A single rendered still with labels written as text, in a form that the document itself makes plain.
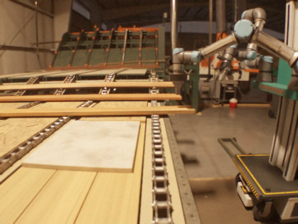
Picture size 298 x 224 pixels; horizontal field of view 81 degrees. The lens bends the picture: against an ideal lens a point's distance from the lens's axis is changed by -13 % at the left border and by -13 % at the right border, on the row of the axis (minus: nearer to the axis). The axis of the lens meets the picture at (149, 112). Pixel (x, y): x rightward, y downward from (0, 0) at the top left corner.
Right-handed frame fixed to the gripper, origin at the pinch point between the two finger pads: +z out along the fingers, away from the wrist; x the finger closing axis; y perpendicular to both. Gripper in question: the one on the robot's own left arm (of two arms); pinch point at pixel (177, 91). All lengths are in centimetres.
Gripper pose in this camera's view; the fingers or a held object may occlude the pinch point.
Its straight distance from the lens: 149.9
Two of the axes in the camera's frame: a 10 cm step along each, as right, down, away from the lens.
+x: -10.0, 0.1, -0.6
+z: 0.0, 9.7, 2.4
